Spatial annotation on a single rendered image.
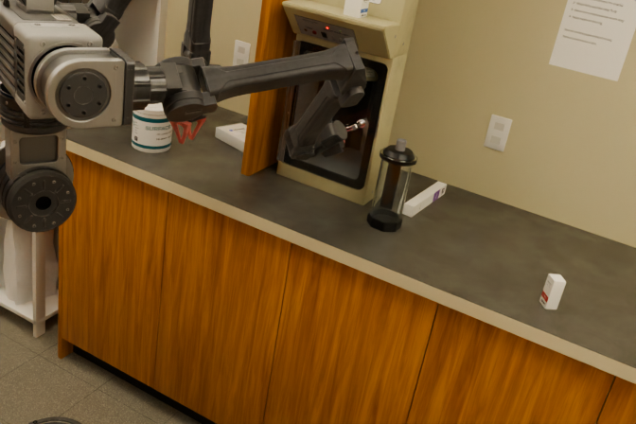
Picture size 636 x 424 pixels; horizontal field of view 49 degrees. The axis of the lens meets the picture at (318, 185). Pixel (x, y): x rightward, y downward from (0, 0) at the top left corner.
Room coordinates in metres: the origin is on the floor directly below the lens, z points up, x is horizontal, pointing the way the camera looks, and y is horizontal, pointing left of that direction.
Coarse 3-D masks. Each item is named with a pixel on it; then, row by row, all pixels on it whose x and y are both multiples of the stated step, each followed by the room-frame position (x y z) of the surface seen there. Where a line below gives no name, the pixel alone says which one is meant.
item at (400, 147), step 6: (402, 138) 1.87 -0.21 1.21; (396, 144) 1.86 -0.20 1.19; (402, 144) 1.84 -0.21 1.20; (384, 150) 1.85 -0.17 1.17; (390, 150) 1.83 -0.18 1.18; (396, 150) 1.84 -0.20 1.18; (402, 150) 1.84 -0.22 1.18; (408, 150) 1.86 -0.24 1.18; (390, 156) 1.82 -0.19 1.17; (396, 156) 1.82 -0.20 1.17; (402, 156) 1.82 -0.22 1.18; (408, 156) 1.82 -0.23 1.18; (414, 156) 1.85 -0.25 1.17
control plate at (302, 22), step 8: (296, 16) 1.99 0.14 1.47; (304, 24) 2.00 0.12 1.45; (312, 24) 1.98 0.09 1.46; (320, 24) 1.97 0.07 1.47; (328, 24) 1.95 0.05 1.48; (304, 32) 2.04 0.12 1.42; (320, 32) 2.00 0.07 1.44; (328, 32) 1.98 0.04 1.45; (336, 32) 1.96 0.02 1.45; (344, 32) 1.94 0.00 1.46; (352, 32) 1.92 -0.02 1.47; (328, 40) 2.01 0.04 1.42; (336, 40) 1.99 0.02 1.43
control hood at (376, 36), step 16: (288, 0) 2.01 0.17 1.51; (304, 0) 2.06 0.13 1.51; (288, 16) 2.02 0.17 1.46; (304, 16) 1.98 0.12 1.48; (320, 16) 1.94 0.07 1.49; (336, 16) 1.91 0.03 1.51; (368, 16) 1.98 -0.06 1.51; (368, 32) 1.89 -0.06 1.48; (384, 32) 1.86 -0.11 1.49; (368, 48) 1.95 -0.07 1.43; (384, 48) 1.91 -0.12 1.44
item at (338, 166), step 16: (304, 48) 2.07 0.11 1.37; (320, 48) 2.04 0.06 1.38; (368, 64) 1.98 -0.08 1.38; (384, 64) 1.96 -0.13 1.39; (368, 80) 1.97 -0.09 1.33; (384, 80) 1.95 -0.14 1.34; (304, 96) 2.06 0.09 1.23; (368, 96) 1.97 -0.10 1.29; (304, 112) 2.05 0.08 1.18; (352, 112) 1.98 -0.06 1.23; (368, 112) 1.96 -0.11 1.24; (368, 128) 1.96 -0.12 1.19; (352, 144) 1.98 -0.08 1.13; (368, 144) 1.96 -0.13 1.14; (288, 160) 2.06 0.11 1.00; (304, 160) 2.04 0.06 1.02; (320, 160) 2.02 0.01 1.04; (336, 160) 1.99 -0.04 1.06; (352, 160) 1.97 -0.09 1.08; (368, 160) 1.95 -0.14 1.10; (320, 176) 2.01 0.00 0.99; (336, 176) 1.99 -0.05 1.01; (352, 176) 1.97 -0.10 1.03
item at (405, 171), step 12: (384, 156) 1.82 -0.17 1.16; (384, 168) 1.82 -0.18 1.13; (396, 168) 1.81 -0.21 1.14; (408, 168) 1.82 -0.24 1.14; (384, 180) 1.82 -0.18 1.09; (396, 180) 1.81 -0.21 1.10; (408, 180) 1.83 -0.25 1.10; (384, 192) 1.81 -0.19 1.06; (396, 192) 1.81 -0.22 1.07; (372, 204) 1.85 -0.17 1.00; (384, 204) 1.81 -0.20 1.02; (396, 204) 1.81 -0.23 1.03; (372, 216) 1.83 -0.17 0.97; (384, 216) 1.81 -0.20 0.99; (396, 216) 1.82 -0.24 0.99
